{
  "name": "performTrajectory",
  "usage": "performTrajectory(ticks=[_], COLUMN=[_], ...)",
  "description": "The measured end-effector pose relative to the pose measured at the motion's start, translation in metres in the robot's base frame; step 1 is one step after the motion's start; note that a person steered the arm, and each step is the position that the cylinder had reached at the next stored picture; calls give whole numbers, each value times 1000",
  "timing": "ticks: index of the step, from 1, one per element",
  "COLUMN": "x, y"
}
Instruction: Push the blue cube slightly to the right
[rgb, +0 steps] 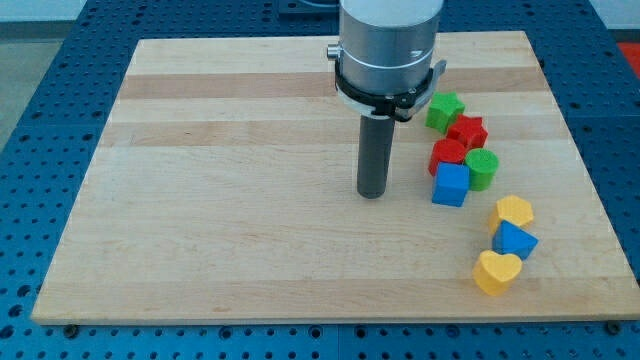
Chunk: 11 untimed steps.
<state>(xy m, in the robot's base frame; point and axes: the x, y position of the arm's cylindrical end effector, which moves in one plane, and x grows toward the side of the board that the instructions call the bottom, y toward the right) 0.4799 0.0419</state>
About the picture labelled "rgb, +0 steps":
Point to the red cylinder block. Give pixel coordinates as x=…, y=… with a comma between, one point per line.
x=448, y=151

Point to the blue triangle block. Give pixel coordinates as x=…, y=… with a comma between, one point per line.
x=511, y=239

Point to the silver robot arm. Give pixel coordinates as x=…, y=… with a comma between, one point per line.
x=386, y=46

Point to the yellow hexagon block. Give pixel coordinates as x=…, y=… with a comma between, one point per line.
x=513, y=209

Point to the yellow heart block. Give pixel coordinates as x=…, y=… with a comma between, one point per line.
x=494, y=273

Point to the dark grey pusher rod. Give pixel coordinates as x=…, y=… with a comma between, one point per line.
x=375, y=143

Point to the green star block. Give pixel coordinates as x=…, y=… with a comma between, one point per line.
x=443, y=111

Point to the green cylinder block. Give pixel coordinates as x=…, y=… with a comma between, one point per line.
x=483, y=165

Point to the blue cube block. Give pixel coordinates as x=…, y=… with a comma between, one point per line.
x=451, y=184

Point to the red star block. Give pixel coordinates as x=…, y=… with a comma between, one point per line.
x=469, y=131

